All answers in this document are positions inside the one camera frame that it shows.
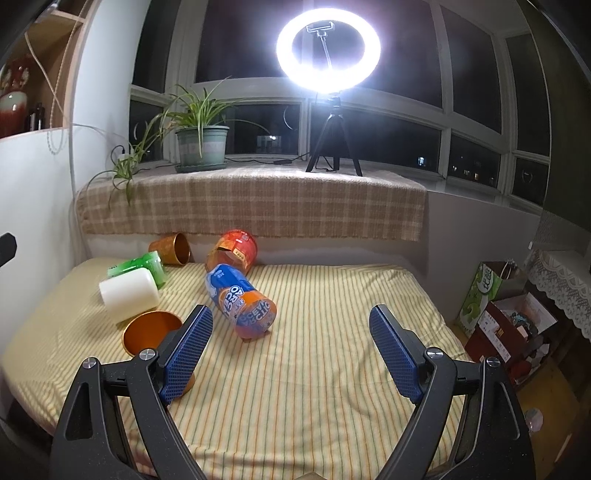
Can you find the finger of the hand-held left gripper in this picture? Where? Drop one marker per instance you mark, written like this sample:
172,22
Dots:
7,249

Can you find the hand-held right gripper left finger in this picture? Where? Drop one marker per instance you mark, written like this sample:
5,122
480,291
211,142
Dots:
187,355

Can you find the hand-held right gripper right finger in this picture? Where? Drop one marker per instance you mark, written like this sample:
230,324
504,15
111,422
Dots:
392,355

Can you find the gold metal cup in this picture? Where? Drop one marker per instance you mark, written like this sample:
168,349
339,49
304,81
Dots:
147,330

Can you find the blue and orange printed cup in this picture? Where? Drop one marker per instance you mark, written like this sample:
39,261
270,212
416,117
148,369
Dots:
231,295

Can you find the white cup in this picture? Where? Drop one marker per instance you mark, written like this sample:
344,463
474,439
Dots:
127,293

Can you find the green printed cup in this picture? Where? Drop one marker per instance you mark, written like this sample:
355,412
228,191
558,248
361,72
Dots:
147,265

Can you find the copper metal cup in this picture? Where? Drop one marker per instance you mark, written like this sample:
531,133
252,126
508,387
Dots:
166,249

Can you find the orange and red printed cup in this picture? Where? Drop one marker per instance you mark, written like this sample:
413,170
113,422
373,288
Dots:
235,249

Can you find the striped bed sheet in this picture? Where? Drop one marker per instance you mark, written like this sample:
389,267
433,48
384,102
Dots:
314,369

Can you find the green printed box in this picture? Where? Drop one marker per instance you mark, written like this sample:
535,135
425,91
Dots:
478,300

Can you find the red cardboard box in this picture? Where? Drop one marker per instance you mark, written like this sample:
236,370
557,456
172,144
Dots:
498,330

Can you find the red ceramic vase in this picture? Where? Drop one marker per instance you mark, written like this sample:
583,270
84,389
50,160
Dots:
14,101

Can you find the white plug adapter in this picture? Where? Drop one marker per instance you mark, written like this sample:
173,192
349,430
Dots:
123,154

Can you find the plaid cloth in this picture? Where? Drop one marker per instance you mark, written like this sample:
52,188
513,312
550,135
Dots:
258,203

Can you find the white lace cloth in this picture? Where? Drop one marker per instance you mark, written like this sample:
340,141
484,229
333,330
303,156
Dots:
565,281

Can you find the green plant saucer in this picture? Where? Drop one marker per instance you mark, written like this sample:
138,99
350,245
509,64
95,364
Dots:
203,167

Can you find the wooden shelf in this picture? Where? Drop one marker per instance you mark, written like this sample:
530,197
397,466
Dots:
64,69

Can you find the potted spider plant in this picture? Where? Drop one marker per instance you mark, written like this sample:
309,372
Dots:
201,143

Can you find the black tripod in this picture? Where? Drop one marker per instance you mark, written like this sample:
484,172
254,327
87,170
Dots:
332,134

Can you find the phone clamp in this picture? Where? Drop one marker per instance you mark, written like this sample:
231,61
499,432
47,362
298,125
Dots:
319,30

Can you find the white window frame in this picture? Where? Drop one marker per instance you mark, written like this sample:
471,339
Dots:
445,134

